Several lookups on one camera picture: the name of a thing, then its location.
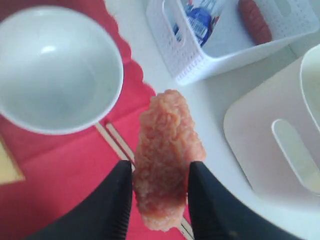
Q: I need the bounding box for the yellow cheese wedge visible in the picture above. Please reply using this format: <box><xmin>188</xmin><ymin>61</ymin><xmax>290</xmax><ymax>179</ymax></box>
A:
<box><xmin>0</xmin><ymin>136</ymin><xmax>25</xmax><ymax>185</ymax></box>

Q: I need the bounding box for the blue white milk carton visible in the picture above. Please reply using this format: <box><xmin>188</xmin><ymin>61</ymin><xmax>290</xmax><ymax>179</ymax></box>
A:
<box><xmin>180</xmin><ymin>0</ymin><xmax>226</xmax><ymax>47</ymax></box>

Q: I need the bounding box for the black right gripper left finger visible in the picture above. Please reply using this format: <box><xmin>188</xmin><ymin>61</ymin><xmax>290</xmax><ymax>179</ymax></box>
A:
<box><xmin>27</xmin><ymin>160</ymin><xmax>132</xmax><ymax>240</ymax></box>

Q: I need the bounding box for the fried chicken nugget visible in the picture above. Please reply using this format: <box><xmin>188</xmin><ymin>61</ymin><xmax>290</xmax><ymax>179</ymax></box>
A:
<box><xmin>133</xmin><ymin>89</ymin><xmax>206</xmax><ymax>232</ymax></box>

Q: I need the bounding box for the cream plastic bin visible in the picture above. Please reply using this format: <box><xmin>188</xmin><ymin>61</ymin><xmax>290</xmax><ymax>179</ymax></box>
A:
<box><xmin>223</xmin><ymin>44</ymin><xmax>320</xmax><ymax>196</ymax></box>

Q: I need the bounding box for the red scalloped placemat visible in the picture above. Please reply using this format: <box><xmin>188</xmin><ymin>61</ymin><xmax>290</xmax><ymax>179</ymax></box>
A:
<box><xmin>0</xmin><ymin>0</ymin><xmax>196</xmax><ymax>240</ymax></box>

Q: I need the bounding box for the white ceramic bowl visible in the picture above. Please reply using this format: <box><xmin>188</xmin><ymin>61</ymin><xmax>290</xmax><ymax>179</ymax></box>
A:
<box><xmin>0</xmin><ymin>7</ymin><xmax>124</xmax><ymax>135</ymax></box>

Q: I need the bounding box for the white perforated plastic basket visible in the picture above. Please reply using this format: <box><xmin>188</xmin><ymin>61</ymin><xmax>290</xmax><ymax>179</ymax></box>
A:
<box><xmin>146</xmin><ymin>0</ymin><xmax>320</xmax><ymax>85</ymax></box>

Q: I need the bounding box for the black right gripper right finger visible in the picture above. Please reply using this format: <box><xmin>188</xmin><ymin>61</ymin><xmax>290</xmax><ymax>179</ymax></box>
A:
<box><xmin>188</xmin><ymin>161</ymin><xmax>293</xmax><ymax>240</ymax></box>

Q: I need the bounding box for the lower wooden chopstick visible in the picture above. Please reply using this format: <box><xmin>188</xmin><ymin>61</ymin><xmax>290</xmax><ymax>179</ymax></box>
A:
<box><xmin>95</xmin><ymin>122</ymin><xmax>191</xmax><ymax>240</ymax></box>

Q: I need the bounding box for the red sausage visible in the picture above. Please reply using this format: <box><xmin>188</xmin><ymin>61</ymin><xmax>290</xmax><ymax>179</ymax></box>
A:
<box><xmin>238</xmin><ymin>0</ymin><xmax>273</xmax><ymax>45</ymax></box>

